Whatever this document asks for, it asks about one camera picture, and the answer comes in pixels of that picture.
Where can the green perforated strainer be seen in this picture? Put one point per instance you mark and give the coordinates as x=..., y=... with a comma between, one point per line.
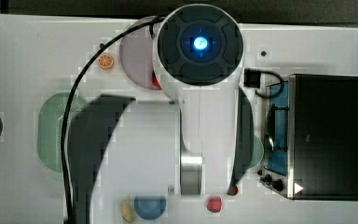
x=49, y=131

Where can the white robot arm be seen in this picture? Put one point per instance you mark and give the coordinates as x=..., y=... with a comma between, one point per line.
x=198, y=59

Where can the red ketchup bottle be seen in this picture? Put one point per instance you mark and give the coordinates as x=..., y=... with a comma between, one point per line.
x=155, y=82

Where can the pale purple plate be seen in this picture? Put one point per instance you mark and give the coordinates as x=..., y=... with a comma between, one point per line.
x=135, y=54

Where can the small black adapter box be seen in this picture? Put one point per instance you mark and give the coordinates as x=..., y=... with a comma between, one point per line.
x=252, y=78

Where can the green mug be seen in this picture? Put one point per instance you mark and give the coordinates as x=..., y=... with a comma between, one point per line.
x=258, y=152

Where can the orange slice toy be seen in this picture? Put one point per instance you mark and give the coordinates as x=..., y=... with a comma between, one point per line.
x=106, y=61

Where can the red strawberry toy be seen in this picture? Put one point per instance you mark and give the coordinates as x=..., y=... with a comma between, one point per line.
x=233, y=191

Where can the pink strawberry toy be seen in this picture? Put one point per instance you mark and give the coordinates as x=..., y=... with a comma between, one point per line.
x=214, y=204

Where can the blue bowl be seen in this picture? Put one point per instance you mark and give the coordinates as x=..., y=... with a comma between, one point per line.
x=150, y=208

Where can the yellow fries toy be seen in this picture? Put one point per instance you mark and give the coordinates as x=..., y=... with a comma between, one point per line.
x=127, y=212

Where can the black toaster oven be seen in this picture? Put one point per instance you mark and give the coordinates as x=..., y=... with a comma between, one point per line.
x=311, y=138

